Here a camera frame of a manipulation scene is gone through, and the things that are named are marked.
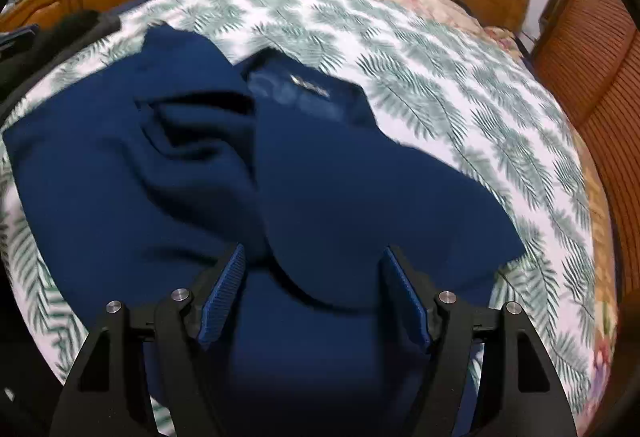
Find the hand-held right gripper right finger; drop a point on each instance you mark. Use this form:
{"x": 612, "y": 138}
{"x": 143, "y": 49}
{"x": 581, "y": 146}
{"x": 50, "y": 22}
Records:
{"x": 407, "y": 302}

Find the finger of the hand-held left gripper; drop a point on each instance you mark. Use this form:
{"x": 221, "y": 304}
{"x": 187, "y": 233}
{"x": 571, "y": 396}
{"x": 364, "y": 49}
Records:
{"x": 20, "y": 37}

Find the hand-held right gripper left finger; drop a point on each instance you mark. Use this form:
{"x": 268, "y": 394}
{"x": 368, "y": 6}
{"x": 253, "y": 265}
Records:
{"x": 222, "y": 297}

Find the navy blue suit jacket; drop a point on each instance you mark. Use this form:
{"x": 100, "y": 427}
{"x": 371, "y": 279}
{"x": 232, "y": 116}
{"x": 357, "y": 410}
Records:
{"x": 325, "y": 177}

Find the black cloth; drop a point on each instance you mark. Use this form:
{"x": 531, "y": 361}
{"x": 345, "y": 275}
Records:
{"x": 75, "y": 29}

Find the leaf print blanket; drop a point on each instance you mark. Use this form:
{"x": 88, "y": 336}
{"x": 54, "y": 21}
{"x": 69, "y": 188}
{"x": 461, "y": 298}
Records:
{"x": 425, "y": 67}

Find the wooden louvered wardrobe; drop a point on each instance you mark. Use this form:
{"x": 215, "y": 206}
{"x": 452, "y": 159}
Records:
{"x": 600, "y": 67}

